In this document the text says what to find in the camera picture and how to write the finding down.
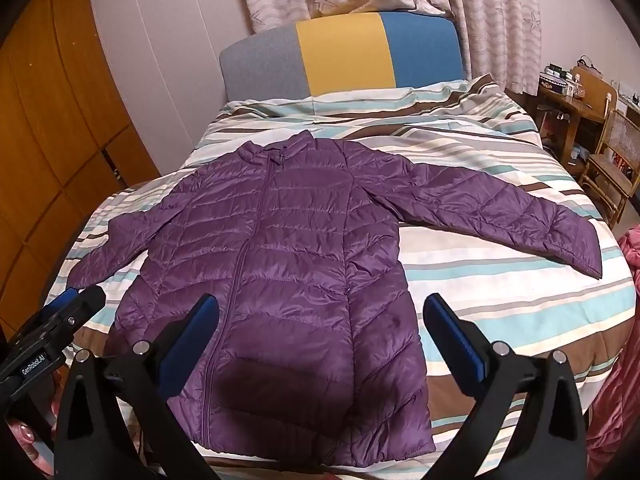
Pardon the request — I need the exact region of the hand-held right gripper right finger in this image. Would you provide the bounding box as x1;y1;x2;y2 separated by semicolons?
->
423;293;591;480

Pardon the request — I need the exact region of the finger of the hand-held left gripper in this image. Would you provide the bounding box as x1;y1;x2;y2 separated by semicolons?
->
60;286;107;333
44;287;82;317

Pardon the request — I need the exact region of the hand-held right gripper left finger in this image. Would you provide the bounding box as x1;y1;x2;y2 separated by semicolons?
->
52;293;221;480

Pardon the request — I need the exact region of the purple quilted down jacket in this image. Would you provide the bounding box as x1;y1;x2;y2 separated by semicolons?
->
65;130;603;467

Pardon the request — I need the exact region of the striped bed quilt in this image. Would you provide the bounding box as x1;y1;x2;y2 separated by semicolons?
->
37;74;638;480

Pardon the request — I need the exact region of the pink patterned cloth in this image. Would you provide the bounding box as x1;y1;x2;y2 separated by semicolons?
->
0;407;57;480

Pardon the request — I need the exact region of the pink quilted blanket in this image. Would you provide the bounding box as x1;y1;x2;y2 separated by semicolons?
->
585;224;640;467

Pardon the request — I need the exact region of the wooden wardrobe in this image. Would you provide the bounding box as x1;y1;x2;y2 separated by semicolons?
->
0;0;162;341

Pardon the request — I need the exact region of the wooden rattan chair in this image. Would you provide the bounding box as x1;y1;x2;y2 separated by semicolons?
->
579;107;640;226

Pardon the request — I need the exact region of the wooden desk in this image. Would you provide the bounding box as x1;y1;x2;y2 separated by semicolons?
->
537;65;621;176

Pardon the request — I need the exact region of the clutter of small desk items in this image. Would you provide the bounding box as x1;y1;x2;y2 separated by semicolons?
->
539;56;603;98

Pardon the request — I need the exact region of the grey yellow blue headboard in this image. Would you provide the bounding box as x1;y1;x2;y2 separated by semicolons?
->
219;10;466;103

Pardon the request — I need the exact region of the pale patterned curtain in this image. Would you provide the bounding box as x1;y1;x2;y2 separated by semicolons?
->
235;0;546;96

